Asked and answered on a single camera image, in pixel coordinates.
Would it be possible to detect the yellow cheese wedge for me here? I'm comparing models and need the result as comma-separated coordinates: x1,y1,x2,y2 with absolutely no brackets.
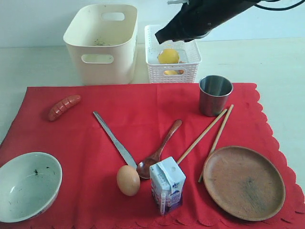
164,70,184,75

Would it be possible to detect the stainless steel cup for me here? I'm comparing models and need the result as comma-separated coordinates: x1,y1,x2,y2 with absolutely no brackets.
199,75,234,117

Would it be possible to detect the cream plastic bin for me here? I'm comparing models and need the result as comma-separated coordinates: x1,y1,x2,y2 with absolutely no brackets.
63,4,138,85

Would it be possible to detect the brown wooden spoon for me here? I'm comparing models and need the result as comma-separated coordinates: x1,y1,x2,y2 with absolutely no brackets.
136,119,183,179

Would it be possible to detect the small milk carton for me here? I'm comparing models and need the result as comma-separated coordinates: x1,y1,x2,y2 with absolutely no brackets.
150,156,186,216

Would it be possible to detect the silver table knife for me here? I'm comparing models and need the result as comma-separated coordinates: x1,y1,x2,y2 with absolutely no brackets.
93,111,137,169

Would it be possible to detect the brown egg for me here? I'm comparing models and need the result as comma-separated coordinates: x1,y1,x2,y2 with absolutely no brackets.
117,165,140,196

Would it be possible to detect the brown wooden plate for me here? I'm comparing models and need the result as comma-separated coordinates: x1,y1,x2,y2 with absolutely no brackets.
202,146,286,221

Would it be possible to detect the white perforated basket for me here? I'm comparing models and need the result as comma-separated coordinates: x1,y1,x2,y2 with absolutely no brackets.
144,25,202,83

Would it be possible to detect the red tablecloth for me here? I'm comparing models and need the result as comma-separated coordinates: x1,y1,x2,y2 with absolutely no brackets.
0,83,305,229

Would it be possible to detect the yellow lemon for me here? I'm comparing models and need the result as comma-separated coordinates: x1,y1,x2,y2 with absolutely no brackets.
157,48,180,64

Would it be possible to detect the red sausage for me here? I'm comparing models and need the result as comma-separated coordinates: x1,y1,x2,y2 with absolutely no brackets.
48,95,81,121

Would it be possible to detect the white ceramic bowl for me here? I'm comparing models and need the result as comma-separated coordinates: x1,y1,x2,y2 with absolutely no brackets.
0,152,62,223

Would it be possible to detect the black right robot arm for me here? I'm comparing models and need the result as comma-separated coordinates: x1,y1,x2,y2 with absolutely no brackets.
155,0,304,44

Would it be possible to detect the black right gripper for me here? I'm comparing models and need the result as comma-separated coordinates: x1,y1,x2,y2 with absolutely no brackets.
155,0,238,44

